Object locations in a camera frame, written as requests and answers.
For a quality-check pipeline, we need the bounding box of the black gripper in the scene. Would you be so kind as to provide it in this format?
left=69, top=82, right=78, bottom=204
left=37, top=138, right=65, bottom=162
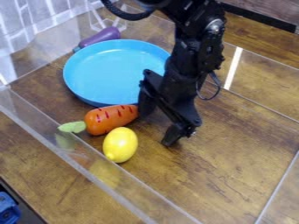
left=137, top=59, right=201, bottom=147

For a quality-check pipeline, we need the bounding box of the purple toy eggplant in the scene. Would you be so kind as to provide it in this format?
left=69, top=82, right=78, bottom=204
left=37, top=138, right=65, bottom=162
left=72, top=26, right=120, bottom=52

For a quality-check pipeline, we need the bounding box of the orange toy carrot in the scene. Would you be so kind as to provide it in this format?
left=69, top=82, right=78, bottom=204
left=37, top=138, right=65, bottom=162
left=58, top=105, right=137, bottom=136

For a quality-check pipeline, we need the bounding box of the clear acrylic enclosure wall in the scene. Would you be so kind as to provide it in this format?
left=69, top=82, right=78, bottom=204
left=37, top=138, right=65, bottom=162
left=0, top=0, right=299, bottom=224

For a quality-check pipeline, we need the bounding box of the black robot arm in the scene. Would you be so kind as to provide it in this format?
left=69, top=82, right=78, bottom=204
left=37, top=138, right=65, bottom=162
left=137, top=0, right=225, bottom=146

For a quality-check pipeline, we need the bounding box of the black cable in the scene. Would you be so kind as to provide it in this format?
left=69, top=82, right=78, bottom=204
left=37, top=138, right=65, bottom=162
left=98, top=0, right=221, bottom=102

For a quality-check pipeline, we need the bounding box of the blue object at corner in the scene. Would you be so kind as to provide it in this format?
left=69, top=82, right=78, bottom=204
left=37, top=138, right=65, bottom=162
left=0, top=192, right=21, bottom=224

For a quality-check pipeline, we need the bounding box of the yellow toy lemon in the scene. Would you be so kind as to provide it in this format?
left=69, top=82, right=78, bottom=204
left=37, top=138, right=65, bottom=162
left=102, top=127, right=137, bottom=163

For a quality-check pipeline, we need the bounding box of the blue round tray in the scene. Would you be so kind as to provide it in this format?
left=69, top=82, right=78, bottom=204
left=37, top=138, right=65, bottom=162
left=62, top=39, right=169, bottom=107

